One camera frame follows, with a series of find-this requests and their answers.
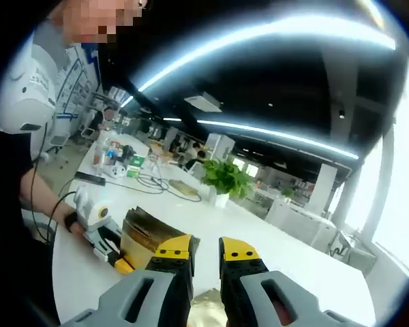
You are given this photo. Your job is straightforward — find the grey office chair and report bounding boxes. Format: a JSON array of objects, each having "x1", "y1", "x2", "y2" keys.
[{"x1": 47, "y1": 132, "x2": 72, "y2": 161}]

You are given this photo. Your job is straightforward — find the yellow paper bag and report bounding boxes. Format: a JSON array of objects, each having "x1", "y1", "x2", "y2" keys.
[{"x1": 119, "y1": 205, "x2": 200, "y2": 270}]

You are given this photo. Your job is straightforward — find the person in black shirt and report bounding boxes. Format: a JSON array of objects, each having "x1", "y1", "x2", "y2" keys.
[{"x1": 0, "y1": 129, "x2": 61, "y2": 327}]

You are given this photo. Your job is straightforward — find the white game controller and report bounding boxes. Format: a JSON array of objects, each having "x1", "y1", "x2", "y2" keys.
[{"x1": 105, "y1": 165, "x2": 127, "y2": 181}]

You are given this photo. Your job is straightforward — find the potted green plant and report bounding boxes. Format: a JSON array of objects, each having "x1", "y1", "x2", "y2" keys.
[{"x1": 200, "y1": 159, "x2": 256, "y2": 209}]

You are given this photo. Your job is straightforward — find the person's left hand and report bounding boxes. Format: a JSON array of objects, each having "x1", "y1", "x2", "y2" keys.
[{"x1": 63, "y1": 211, "x2": 87, "y2": 238}]

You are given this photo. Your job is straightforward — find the grey cable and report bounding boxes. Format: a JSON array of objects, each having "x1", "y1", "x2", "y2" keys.
[{"x1": 136, "y1": 163, "x2": 172, "y2": 196}]

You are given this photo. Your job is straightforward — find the white pillar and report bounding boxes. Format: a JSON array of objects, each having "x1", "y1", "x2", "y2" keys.
[{"x1": 306, "y1": 163, "x2": 338, "y2": 219}]

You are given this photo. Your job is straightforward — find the white chest device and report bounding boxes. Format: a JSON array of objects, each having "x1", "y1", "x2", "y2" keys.
[{"x1": 0, "y1": 44, "x2": 59, "y2": 134}]

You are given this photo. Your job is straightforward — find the white table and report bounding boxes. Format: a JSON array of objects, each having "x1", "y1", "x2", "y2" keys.
[{"x1": 50, "y1": 132, "x2": 378, "y2": 327}]

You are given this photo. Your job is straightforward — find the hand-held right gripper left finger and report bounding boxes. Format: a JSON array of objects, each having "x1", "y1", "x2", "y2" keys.
[{"x1": 61, "y1": 234, "x2": 195, "y2": 327}]

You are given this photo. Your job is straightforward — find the brown flat block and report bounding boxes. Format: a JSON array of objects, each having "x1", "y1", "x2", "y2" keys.
[{"x1": 168, "y1": 178, "x2": 202, "y2": 202}]

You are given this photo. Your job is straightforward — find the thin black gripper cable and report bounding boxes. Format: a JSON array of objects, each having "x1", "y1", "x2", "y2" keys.
[{"x1": 29, "y1": 122, "x2": 76, "y2": 243}]

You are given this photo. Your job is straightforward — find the bundle of gold mask packets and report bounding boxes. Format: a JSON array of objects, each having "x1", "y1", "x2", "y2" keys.
[{"x1": 127, "y1": 206, "x2": 188, "y2": 245}]

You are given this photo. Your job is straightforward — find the curved ceiling light strip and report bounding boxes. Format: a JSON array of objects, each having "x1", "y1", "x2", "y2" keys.
[
  {"x1": 196, "y1": 119, "x2": 361, "y2": 160},
  {"x1": 136, "y1": 15, "x2": 396, "y2": 93}
]

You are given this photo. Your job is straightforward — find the black power strip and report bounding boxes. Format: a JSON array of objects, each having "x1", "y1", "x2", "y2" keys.
[{"x1": 74, "y1": 171, "x2": 107, "y2": 187}]

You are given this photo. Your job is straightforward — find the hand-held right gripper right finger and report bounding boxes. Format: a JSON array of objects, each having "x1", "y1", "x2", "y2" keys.
[{"x1": 218, "y1": 237, "x2": 355, "y2": 327}]

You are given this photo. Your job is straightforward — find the ceiling air vent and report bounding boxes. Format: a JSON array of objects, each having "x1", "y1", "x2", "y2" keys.
[{"x1": 183, "y1": 91, "x2": 223, "y2": 113}]

